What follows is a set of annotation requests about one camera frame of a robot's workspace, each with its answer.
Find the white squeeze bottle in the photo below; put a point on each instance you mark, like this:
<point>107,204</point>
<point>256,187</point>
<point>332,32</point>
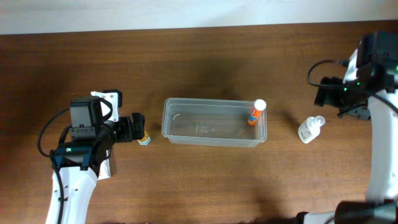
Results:
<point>310,128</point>

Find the gold lid balm jar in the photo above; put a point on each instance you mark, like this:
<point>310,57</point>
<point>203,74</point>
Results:
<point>145,140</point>

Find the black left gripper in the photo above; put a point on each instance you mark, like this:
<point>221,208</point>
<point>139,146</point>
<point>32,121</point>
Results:
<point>137,125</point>

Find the white medicine box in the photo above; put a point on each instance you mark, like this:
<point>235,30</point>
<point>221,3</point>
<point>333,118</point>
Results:
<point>105,170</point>

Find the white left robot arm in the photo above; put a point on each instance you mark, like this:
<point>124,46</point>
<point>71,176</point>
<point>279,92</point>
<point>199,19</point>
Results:
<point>76,165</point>

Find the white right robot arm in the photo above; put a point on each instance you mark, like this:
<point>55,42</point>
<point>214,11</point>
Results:
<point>380,205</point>

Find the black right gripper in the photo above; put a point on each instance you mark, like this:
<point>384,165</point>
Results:
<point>321,92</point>

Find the clear plastic container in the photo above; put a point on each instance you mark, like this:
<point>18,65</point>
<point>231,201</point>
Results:
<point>209,122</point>

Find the orange tube white cap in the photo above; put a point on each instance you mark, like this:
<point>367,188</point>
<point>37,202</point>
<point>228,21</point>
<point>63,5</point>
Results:
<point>259,106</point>

